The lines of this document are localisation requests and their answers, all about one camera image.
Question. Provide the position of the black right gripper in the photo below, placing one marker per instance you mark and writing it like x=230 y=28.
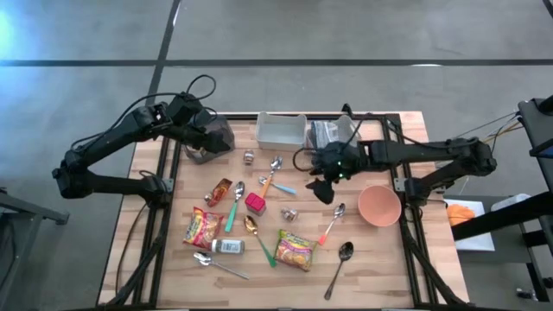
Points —
x=337 y=160

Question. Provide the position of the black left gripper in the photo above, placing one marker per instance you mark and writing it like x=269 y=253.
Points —
x=203 y=136

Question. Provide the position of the small glass spice jar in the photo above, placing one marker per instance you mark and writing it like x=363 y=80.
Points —
x=289 y=214

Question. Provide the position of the orange taco seasoning packet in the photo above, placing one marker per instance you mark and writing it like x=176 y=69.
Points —
x=219 y=191

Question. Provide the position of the pale ramen noodle packet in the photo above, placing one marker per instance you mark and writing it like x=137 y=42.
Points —
x=324 y=131

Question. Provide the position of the lime chili shrimp ramen packet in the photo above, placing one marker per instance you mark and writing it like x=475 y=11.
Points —
x=295 y=249

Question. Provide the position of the black spoon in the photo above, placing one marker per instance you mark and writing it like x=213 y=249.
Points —
x=346 y=250

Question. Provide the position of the red ramen noodle packet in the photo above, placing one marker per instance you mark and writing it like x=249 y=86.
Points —
x=202 y=227

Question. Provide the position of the sesame seasoning blend bottle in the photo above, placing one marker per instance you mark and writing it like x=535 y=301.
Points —
x=229 y=246

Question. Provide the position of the silver metal spoon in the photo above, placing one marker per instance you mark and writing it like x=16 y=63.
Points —
x=202 y=258

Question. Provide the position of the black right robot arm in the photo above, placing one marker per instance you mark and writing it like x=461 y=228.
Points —
x=423 y=151

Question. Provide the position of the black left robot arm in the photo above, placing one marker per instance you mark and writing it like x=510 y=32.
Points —
x=108 y=134

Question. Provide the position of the dark grey plastic bin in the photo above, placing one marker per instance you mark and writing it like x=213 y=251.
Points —
x=198 y=157

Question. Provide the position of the small metal clip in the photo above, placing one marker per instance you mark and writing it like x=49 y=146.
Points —
x=248 y=156

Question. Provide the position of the white plastic bin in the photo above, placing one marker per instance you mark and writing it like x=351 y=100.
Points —
x=281 y=134

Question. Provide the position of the salmon pink bowl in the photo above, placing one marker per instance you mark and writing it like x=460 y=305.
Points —
x=379 y=206

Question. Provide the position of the orange cloth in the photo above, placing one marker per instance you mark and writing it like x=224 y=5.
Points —
x=460 y=214

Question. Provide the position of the white sheet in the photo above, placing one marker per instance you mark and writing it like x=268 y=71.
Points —
x=479 y=244

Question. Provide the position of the black metal stand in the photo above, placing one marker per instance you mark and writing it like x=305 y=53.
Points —
x=497 y=219

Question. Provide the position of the white plastic container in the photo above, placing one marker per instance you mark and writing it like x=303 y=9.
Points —
x=510 y=202

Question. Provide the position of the grey metal stand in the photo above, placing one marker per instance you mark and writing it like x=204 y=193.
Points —
x=34 y=211

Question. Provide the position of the small black device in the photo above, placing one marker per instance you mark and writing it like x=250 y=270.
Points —
x=527 y=294

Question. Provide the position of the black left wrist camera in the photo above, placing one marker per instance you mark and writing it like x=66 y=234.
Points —
x=204 y=118

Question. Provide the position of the black aluminium table frame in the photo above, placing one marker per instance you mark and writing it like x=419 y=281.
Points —
x=244 y=116

